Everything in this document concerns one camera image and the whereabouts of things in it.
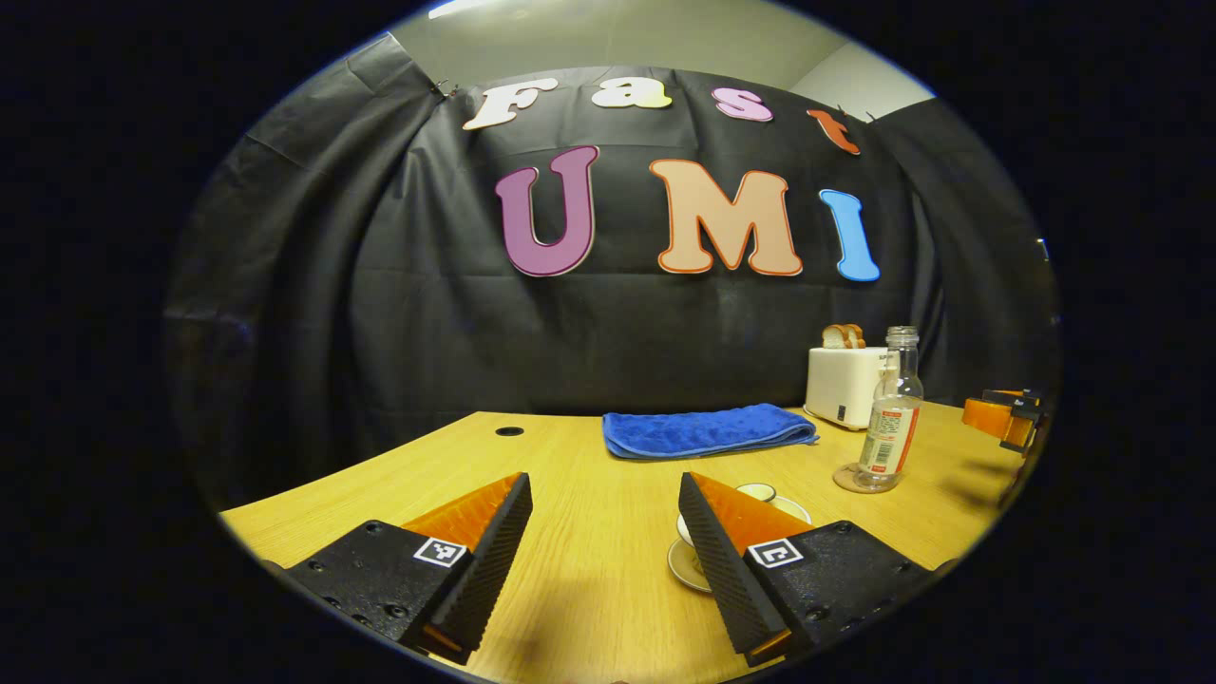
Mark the white toaster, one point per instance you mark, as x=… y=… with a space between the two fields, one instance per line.
x=841 y=385

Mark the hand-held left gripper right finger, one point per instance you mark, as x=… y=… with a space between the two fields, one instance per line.
x=722 y=579

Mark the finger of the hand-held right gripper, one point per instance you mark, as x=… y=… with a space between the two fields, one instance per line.
x=988 y=418
x=1016 y=399

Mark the round wooden coaster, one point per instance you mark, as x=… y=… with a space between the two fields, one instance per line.
x=844 y=478

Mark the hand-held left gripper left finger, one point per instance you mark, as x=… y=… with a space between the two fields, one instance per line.
x=489 y=579

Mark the black backdrop cloth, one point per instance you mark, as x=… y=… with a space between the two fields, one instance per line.
x=570 y=342

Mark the cream saucer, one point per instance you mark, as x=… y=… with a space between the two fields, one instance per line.
x=682 y=568

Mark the blue folded towel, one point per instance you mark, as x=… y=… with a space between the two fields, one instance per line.
x=703 y=432

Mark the clear plastic water bottle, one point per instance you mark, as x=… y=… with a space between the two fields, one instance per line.
x=888 y=437

